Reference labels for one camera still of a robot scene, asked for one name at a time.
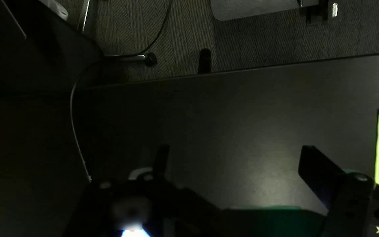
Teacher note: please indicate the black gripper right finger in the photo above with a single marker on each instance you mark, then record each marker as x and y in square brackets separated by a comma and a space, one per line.
[345, 195]

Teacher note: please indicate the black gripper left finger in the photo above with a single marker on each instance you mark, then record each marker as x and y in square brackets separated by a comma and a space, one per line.
[170, 200]

